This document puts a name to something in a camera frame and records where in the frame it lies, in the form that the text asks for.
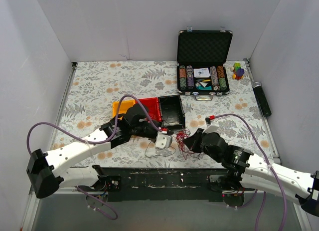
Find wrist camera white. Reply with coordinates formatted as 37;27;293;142
203;115;219;134
155;128;173;149

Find black cylindrical flashlight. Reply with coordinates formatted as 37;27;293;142
252;81;272;118

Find floral table mat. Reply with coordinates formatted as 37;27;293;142
59;61;275;168

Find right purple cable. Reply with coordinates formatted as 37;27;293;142
213;113;287;231

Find purple cable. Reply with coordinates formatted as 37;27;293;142
26;94;165;221
213;113;287;231

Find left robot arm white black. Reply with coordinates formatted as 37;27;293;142
26;104;166;199

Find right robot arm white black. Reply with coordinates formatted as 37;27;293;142
183;129;319;216

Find aluminium frame rail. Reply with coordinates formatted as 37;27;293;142
29;186;85;196

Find colourful toy block train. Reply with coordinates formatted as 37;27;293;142
230;63;245;80

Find red plastic bin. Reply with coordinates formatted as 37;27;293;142
139;97;162;122

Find white playing card deck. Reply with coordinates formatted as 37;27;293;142
193;67;210;78

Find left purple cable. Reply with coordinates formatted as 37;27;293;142
26;94;165;221

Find yellow plastic bin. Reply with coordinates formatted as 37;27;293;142
112;100;136;117

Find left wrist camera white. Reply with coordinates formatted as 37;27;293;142
155;128;173;149

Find black plastic bin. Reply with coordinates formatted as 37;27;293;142
158;95;185;130

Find black poker chip case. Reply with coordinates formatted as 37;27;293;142
176;27;233;98

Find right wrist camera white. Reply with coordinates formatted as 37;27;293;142
203;115;219;134

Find red black wires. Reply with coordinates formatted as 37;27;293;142
144;127;200;162

